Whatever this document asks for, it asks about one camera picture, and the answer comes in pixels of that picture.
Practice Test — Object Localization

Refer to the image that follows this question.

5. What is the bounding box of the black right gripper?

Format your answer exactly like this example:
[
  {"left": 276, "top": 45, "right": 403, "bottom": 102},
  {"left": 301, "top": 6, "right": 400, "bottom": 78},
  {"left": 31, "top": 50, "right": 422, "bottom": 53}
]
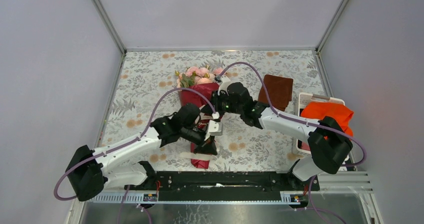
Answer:
[{"left": 201, "top": 89, "right": 243, "bottom": 117}]

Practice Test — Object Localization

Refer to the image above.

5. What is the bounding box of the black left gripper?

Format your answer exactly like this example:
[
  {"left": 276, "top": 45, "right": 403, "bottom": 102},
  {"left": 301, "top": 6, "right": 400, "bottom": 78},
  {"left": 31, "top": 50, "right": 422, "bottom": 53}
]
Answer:
[{"left": 180, "top": 125, "right": 218, "bottom": 156}]

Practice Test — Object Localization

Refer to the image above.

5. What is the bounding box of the dark maroon wrapping paper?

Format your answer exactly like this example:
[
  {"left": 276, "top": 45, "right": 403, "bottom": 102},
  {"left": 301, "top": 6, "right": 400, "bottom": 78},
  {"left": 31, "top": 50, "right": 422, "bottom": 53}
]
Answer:
[{"left": 179, "top": 83, "right": 219, "bottom": 169}]

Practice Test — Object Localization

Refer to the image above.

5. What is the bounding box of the cream printed ribbon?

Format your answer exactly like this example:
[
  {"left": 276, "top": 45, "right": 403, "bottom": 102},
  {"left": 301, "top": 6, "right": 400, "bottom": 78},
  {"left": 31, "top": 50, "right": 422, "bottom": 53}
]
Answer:
[{"left": 179, "top": 113, "right": 221, "bottom": 161}]

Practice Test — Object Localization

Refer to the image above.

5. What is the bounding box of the peach rose stem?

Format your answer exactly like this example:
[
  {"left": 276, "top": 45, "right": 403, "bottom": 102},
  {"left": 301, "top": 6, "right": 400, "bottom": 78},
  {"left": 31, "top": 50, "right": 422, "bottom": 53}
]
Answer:
[{"left": 174, "top": 67, "right": 200, "bottom": 88}]

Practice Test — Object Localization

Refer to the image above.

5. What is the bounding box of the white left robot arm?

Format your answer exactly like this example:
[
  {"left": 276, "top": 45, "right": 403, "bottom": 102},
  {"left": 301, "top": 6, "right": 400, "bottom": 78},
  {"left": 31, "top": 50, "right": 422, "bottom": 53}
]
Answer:
[{"left": 65, "top": 103, "right": 221, "bottom": 201}]

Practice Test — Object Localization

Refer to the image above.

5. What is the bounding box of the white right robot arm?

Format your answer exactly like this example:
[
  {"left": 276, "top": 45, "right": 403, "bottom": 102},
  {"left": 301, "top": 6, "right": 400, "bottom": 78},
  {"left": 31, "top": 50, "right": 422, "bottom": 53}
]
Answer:
[{"left": 200, "top": 82, "right": 353, "bottom": 190}]

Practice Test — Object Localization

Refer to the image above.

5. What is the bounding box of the brown folded cloth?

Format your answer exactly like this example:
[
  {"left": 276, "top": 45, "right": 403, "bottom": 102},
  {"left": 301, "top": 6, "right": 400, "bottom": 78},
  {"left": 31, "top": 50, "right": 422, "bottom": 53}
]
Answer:
[{"left": 263, "top": 75, "right": 294, "bottom": 111}]

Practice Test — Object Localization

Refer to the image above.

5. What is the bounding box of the white plastic basket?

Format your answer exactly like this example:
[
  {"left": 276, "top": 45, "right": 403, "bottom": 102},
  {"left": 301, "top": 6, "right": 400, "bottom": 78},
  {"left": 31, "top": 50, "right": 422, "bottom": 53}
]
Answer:
[{"left": 293, "top": 92, "right": 350, "bottom": 170}]

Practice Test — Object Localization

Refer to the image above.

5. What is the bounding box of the orange cloth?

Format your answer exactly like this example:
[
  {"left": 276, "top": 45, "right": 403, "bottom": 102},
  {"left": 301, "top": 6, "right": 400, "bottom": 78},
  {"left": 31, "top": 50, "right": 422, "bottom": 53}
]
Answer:
[{"left": 300, "top": 102, "right": 354, "bottom": 136}]

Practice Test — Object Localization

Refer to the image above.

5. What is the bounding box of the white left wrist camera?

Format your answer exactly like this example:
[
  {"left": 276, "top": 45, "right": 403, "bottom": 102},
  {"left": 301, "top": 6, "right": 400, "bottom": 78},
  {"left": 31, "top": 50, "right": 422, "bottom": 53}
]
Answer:
[{"left": 205, "top": 120, "right": 223, "bottom": 140}]

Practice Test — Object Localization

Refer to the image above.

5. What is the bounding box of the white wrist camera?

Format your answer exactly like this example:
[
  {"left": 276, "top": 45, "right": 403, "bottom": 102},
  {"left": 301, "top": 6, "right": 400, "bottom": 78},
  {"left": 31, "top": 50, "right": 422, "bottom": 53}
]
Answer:
[
  {"left": 218, "top": 75, "right": 232, "bottom": 95},
  {"left": 205, "top": 120, "right": 223, "bottom": 140}
]

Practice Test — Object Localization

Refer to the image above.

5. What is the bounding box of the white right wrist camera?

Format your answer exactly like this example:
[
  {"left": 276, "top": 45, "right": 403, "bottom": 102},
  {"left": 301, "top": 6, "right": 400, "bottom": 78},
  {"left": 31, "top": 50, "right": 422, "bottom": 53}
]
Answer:
[{"left": 218, "top": 75, "right": 232, "bottom": 95}]

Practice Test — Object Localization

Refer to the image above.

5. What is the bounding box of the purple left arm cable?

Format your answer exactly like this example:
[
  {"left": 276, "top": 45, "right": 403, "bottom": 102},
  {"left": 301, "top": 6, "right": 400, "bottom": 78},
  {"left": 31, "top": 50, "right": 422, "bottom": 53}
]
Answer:
[{"left": 53, "top": 87, "right": 220, "bottom": 224}]

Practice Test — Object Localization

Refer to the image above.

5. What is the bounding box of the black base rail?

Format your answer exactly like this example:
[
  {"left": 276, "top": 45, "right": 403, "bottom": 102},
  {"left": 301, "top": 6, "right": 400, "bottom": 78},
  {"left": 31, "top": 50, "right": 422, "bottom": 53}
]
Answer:
[{"left": 129, "top": 171, "right": 320, "bottom": 201}]

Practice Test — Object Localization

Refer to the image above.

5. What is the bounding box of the aluminium frame post right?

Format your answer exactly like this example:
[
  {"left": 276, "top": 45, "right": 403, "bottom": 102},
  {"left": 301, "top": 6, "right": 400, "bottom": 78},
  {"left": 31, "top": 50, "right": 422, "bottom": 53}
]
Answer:
[{"left": 315, "top": 0, "right": 350, "bottom": 55}]

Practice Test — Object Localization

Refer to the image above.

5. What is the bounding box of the aluminium frame post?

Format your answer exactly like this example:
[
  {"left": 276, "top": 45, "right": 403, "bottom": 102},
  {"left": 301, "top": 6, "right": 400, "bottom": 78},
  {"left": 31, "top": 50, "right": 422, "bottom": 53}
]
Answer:
[
  {"left": 91, "top": 0, "right": 127, "bottom": 55},
  {"left": 315, "top": 0, "right": 350, "bottom": 55}
]

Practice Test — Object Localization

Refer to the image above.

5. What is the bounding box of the aluminium frame post left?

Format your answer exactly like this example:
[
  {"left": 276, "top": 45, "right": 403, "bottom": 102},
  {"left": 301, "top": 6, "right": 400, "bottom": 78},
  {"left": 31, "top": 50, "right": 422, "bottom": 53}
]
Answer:
[{"left": 91, "top": 0, "right": 127, "bottom": 55}]

